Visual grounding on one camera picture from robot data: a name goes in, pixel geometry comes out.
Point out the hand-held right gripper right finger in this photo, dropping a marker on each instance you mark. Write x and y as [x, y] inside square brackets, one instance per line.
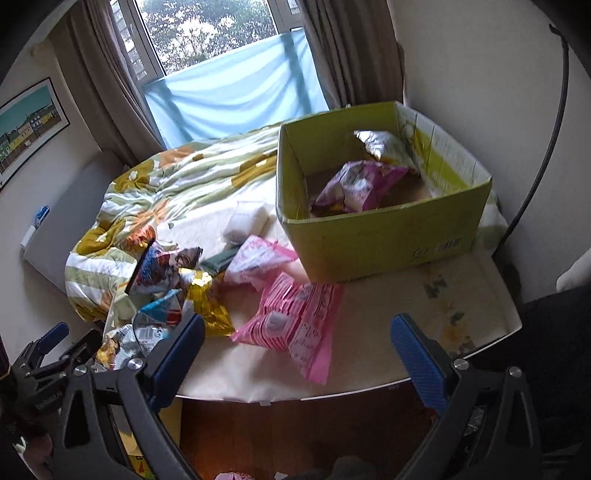
[418, 355]

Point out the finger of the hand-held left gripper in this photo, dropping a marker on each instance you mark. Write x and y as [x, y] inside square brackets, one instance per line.
[51, 334]
[83, 350]

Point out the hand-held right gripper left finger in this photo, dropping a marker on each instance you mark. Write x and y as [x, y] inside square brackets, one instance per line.
[178, 355]

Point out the blue white snack packet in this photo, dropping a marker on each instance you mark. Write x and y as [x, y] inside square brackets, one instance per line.
[159, 311]

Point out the gold yellow snack bag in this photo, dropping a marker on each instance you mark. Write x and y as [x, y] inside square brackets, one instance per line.
[207, 304]

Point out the dark snack bag blue print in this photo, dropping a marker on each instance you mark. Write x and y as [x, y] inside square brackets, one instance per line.
[157, 270]

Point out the dark green snack packet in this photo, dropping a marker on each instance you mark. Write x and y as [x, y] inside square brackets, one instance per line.
[217, 263]

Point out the green cardboard box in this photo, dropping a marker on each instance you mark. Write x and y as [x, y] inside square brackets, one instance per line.
[392, 240]

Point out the pink striped snack packet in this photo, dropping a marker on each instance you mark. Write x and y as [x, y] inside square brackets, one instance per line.
[295, 318]

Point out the light pink snack packet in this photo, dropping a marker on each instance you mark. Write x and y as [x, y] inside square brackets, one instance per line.
[256, 258]

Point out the white floral tablecloth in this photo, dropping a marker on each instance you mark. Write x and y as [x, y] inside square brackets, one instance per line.
[392, 323]

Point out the silver foil snack packet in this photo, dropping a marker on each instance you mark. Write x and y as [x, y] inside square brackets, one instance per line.
[138, 337]

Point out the blue white clip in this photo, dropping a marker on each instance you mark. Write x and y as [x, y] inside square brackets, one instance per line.
[41, 216]

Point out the orange white snack bag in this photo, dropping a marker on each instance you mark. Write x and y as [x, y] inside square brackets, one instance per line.
[138, 240]

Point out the grey headboard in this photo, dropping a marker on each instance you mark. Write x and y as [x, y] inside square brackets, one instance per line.
[74, 203]

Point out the white soft packet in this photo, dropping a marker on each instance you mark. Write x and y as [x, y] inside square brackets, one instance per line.
[244, 221]

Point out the floral blanket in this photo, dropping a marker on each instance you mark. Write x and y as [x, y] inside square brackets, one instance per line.
[184, 184]

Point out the white object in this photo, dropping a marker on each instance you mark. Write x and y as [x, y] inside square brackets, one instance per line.
[575, 277]

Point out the purple snack bag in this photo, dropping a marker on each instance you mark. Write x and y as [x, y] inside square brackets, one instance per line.
[360, 184]

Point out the silver yellow snack bag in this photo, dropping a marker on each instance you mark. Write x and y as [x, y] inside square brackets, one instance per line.
[388, 147]

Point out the brown curtain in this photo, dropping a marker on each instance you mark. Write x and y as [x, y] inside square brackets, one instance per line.
[355, 55]
[101, 92]

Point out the light blue cloth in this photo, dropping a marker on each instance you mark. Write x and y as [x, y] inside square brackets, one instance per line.
[231, 92]

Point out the window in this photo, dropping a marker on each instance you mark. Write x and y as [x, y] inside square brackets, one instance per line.
[207, 32]

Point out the framed wall picture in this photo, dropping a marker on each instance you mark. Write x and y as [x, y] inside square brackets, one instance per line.
[27, 124]

